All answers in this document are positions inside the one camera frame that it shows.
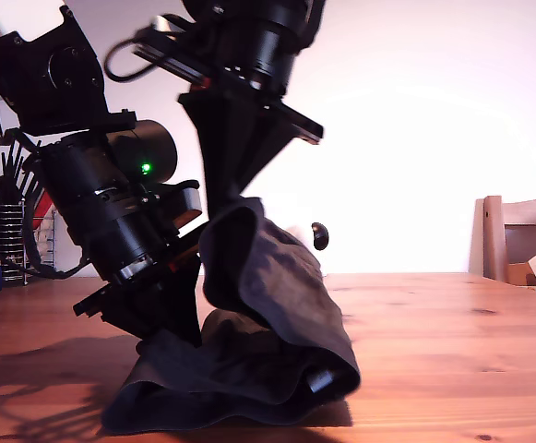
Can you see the black chopstick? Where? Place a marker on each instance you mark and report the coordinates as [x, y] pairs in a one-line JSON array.
[[9, 161], [17, 164], [3, 165]]

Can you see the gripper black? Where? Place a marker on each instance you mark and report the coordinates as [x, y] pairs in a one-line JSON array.
[[272, 55], [120, 235]]

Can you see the black brush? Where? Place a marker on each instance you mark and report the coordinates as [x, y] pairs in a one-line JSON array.
[[7, 189]]

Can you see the wooden chair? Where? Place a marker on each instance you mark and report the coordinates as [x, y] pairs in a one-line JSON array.
[[493, 231]]

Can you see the white round security camera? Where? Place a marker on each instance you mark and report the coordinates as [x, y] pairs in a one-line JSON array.
[[320, 235]]

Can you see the red paper packet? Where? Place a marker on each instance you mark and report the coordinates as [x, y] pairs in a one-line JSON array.
[[44, 207]]

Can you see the dark grey underwear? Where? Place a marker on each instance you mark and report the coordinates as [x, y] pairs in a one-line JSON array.
[[286, 286]]

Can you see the orange-brown box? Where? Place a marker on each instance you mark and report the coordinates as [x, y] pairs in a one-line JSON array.
[[521, 273]]

